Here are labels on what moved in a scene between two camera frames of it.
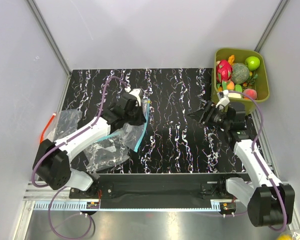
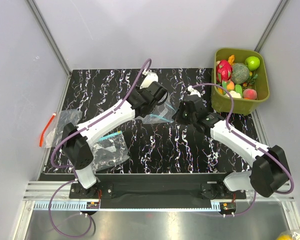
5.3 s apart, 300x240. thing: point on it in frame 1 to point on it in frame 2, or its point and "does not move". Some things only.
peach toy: [251, 92] does not move
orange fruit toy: [230, 86] does not move
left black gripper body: [135, 116] to [140, 91]
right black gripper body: [215, 117] to [183, 117]
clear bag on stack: [106, 153] does not move
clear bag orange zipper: [62, 124] does not move
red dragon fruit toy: [224, 70] does not move
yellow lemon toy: [285, 237] does not move
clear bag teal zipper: [133, 134] to [163, 113]
